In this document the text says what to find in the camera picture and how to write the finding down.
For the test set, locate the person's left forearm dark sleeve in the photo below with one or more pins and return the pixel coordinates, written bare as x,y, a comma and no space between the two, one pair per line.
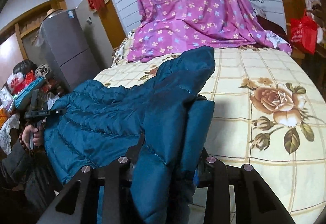
28,185

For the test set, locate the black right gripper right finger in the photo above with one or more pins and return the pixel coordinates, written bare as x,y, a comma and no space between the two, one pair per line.
255,201

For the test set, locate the white and red plastic bag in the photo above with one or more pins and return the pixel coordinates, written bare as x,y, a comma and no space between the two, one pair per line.
14,80

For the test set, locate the purple floral bed sheet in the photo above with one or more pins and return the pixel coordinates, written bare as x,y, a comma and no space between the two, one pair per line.
176,26

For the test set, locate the teal blue puffer jacket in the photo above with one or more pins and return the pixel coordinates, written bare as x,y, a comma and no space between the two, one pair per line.
101,123

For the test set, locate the cream rose-print bed cover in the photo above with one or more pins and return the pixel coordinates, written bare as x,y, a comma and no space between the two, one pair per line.
268,113

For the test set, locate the light blue bag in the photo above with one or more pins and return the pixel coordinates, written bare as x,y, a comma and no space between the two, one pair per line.
22,99

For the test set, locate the grey refrigerator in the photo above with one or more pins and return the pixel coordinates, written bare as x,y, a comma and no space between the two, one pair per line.
76,46

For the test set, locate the person's left hand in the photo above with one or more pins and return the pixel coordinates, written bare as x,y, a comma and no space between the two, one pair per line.
32,136

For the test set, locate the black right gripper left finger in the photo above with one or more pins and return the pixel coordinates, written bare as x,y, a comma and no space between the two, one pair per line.
104,190

